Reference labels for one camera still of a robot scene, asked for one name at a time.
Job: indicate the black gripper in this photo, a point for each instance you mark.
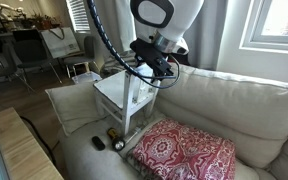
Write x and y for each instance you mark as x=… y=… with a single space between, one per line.
x=157 y=61

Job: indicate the white wooden child chair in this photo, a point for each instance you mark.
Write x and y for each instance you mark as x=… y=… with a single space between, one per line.
x=112 y=86

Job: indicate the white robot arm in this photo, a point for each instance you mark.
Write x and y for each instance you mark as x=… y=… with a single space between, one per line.
x=177 y=16

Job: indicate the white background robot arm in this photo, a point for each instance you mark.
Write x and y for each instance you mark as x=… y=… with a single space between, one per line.
x=9 y=11

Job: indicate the grey office chair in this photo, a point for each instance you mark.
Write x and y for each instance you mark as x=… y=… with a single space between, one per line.
x=89 y=50

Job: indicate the beige fabric sofa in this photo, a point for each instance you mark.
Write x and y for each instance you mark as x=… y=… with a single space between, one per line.
x=244 y=100

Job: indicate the grey white patterned blanket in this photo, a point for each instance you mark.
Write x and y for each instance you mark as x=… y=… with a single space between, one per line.
x=112 y=65

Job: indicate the clear plastic storage bin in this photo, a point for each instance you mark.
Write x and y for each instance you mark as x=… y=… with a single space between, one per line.
x=84 y=77

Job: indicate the red patterned cushion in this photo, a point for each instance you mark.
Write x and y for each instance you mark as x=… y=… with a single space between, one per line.
x=190 y=150

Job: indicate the yellow black flashlight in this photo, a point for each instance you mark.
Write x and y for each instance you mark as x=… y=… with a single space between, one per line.
x=115 y=140

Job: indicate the black remote control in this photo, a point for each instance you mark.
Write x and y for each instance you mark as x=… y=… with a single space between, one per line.
x=98 y=143

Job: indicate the beige throw pillow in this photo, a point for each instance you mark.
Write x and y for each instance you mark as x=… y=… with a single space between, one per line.
x=70 y=106

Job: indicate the white window blind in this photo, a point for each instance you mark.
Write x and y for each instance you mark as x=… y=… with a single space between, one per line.
x=78 y=15

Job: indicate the white tote bag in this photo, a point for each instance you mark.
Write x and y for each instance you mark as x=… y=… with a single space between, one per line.
x=60 y=41

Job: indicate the white framed window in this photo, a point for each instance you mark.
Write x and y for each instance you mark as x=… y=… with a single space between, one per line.
x=277 y=23

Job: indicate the potted plant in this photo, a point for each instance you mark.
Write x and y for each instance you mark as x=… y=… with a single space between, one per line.
x=44 y=21

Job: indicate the light wooden table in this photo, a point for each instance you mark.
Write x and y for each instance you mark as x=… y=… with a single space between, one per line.
x=20 y=146

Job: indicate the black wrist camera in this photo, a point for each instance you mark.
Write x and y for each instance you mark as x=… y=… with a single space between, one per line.
x=140 y=48

